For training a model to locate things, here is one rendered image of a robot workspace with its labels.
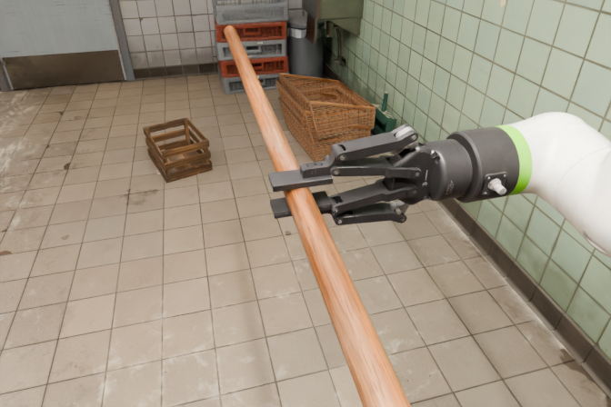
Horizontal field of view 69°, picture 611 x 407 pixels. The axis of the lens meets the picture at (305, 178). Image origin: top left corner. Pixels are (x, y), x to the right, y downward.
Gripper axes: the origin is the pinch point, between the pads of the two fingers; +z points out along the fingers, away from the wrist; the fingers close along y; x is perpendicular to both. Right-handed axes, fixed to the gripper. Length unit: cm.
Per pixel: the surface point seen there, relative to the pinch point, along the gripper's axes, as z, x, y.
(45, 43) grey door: 135, 395, 78
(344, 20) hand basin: -103, 285, 50
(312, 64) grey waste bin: -93, 343, 101
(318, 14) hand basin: -82, 282, 43
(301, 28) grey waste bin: -84, 346, 69
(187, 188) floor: 25, 191, 119
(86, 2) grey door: 93, 396, 46
